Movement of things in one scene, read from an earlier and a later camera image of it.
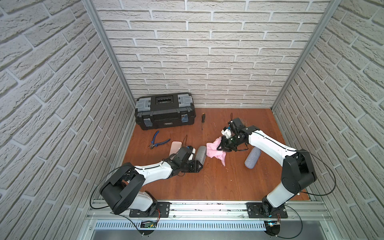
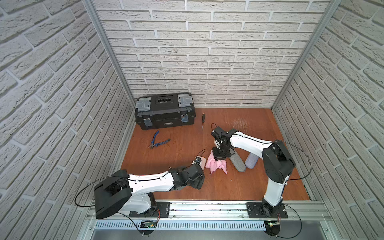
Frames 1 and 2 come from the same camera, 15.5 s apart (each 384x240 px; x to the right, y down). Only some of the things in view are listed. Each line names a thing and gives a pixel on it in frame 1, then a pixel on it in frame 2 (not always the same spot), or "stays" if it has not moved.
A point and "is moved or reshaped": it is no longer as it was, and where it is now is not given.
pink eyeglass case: [175, 145] to [203, 162]
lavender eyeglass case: [252, 158] stays
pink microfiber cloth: [212, 151] is moved or reshaped
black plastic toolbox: [165, 110] stays
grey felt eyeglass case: [200, 155] to [237, 162]
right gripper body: [230, 144] to [221, 153]
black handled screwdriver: [203, 119] stays
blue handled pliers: [153, 144] stays
